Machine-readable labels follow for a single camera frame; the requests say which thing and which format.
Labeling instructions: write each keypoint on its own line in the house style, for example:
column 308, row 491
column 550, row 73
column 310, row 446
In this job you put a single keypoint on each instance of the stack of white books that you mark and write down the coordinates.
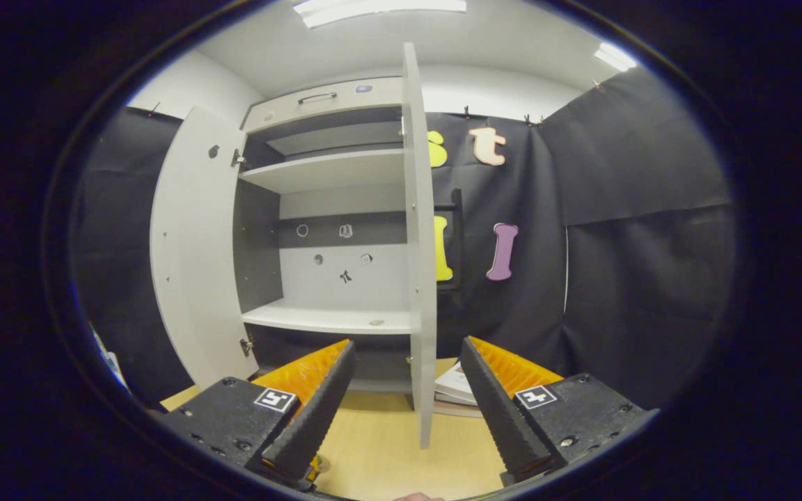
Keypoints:
column 457, row 390

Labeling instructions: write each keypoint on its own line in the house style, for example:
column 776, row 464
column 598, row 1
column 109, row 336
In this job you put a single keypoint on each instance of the white cabinet shelf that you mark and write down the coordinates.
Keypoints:
column 331, row 170
column 317, row 319

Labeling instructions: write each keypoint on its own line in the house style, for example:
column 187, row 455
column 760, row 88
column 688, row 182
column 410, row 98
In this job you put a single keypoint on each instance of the black backdrop cloth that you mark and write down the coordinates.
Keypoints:
column 617, row 278

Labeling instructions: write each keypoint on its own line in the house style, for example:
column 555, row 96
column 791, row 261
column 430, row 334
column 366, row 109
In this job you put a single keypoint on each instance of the grey cabinet door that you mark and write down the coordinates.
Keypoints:
column 420, row 278

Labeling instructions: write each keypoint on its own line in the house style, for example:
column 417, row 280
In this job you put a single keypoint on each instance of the grey white cabinet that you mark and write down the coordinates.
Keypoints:
column 373, row 285

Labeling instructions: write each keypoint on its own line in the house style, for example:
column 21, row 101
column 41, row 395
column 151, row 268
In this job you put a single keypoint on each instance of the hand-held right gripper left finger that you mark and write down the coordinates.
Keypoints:
column 317, row 417

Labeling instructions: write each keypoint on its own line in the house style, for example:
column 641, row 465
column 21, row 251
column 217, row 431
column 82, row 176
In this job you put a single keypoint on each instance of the ceiling light panel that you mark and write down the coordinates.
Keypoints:
column 615, row 57

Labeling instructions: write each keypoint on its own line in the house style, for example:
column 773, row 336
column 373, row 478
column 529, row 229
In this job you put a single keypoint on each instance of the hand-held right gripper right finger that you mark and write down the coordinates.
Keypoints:
column 495, row 410

